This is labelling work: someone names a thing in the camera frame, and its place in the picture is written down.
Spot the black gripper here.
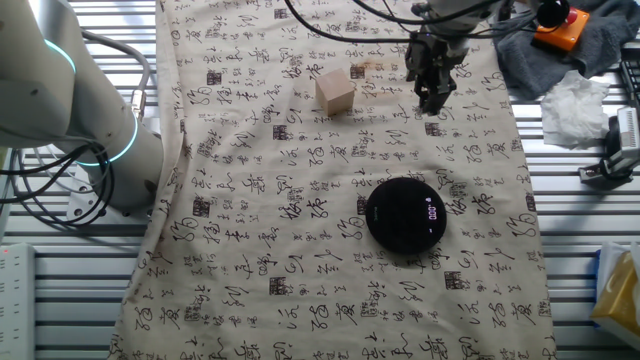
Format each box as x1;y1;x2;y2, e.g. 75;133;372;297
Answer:
404;34;471;116

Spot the light wooden cube block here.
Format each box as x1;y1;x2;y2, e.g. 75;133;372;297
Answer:
314;68;357;118

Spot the black round digital scale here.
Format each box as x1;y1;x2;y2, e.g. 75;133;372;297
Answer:
364;176;448;255

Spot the grey towel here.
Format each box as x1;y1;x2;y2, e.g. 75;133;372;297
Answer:
492;0;640;102

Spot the crumpled white tissue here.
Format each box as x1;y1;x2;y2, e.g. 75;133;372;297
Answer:
539;69;612;150

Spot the orange emergency stop box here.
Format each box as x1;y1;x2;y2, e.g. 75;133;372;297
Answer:
531;4;591;54

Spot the beige calligraphy print cloth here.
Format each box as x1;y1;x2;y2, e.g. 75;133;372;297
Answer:
107;0;557;360

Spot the black keyboard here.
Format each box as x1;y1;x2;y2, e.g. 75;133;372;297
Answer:
618;58;640;107

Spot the yellow tissue pack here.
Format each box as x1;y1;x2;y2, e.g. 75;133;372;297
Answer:
589;242;640;337

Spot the white power strip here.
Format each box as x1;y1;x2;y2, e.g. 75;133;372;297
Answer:
0;243;37;360

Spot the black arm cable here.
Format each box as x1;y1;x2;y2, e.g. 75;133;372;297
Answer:
283;0;504;45

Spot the small silver camera on stand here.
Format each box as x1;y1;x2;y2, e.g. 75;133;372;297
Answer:
578;106;640;191

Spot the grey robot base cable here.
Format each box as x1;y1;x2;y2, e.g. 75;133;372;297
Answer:
78;28;152;122

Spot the black base cable bundle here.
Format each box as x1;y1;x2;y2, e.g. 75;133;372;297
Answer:
0;141;117;229

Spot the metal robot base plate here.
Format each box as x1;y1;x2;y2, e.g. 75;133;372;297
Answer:
66;168;152;222

